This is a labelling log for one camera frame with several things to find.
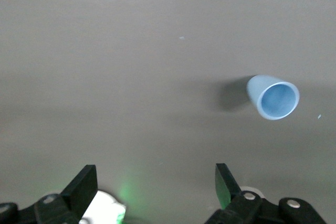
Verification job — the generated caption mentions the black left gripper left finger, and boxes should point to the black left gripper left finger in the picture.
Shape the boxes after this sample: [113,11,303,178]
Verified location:
[0,164,99,224]

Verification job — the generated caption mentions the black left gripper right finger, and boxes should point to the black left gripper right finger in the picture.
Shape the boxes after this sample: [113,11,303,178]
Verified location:
[204,163,328,224]

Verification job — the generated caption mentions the light blue plastic cup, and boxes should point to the light blue plastic cup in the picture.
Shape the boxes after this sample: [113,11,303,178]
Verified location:
[246,74,300,121]

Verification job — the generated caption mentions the white glossy object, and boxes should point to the white glossy object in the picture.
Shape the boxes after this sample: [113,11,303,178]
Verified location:
[78,190,127,224]

